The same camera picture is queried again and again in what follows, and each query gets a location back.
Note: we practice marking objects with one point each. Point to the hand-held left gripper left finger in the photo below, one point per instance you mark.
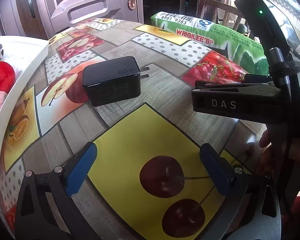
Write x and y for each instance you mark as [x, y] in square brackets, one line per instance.
[81, 170]

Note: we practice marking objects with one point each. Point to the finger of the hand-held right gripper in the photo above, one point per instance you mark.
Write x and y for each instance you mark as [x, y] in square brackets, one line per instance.
[240, 110]
[257, 78]

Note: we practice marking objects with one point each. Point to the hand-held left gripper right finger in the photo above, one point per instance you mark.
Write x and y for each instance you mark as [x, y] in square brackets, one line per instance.
[215, 172]

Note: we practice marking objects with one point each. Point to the red plush apple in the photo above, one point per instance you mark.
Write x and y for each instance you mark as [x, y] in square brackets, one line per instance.
[1, 76]

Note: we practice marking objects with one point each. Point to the white rectangular tray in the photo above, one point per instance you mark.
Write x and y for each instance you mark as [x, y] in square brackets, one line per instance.
[27, 55]

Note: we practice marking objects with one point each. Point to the person's right hand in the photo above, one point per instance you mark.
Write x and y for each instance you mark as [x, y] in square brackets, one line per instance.
[266, 152]

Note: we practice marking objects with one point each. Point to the green Wrigilee's gum packet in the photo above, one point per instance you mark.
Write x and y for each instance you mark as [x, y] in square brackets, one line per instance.
[215, 38]

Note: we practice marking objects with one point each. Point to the wooden chair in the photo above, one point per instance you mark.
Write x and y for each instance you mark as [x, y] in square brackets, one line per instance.
[215, 8]

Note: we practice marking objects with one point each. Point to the black power charger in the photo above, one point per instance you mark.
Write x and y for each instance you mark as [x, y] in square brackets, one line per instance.
[110, 85]

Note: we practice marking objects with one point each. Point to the purple panelled door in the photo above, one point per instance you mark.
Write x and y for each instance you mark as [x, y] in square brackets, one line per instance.
[85, 2]

